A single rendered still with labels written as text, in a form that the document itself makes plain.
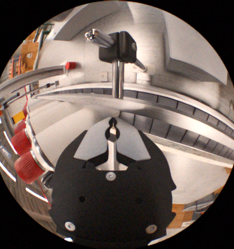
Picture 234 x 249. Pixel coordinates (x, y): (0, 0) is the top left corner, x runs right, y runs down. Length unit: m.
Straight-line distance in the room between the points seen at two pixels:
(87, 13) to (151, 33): 0.21
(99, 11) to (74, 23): 0.10
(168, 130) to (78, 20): 0.42
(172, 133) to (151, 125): 0.05
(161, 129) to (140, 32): 0.24
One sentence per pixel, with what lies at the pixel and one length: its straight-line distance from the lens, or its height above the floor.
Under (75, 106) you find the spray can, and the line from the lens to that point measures 0.15.
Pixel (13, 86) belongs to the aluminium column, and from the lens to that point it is 0.40.
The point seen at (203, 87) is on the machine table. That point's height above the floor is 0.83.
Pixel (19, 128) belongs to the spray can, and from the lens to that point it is 0.20.
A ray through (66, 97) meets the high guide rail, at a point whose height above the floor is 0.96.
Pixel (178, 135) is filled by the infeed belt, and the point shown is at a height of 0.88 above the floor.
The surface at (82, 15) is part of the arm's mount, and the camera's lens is 0.35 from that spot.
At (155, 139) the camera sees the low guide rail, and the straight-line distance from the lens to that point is 0.16.
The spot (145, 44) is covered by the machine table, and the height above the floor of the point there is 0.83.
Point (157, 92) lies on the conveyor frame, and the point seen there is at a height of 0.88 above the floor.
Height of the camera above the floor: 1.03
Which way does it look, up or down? 48 degrees down
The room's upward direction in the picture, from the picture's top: 133 degrees counter-clockwise
